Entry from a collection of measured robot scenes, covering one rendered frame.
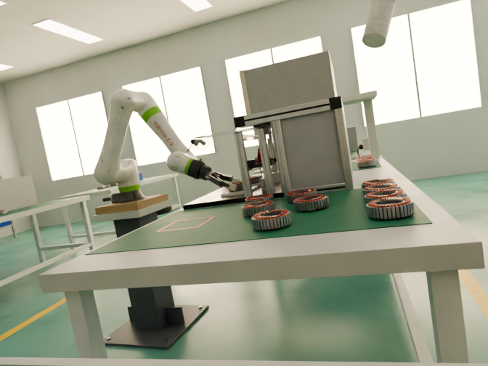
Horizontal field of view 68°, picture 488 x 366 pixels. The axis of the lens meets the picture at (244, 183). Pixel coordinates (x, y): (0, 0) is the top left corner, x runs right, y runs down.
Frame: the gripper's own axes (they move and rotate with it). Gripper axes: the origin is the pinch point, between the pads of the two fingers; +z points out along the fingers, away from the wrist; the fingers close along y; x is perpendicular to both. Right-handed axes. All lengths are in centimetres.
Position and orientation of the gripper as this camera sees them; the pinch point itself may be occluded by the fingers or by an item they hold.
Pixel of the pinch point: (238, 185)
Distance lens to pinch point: 178.4
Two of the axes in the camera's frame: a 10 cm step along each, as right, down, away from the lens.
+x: -3.1, 9.3, 2.2
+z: 9.1, 3.5, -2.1
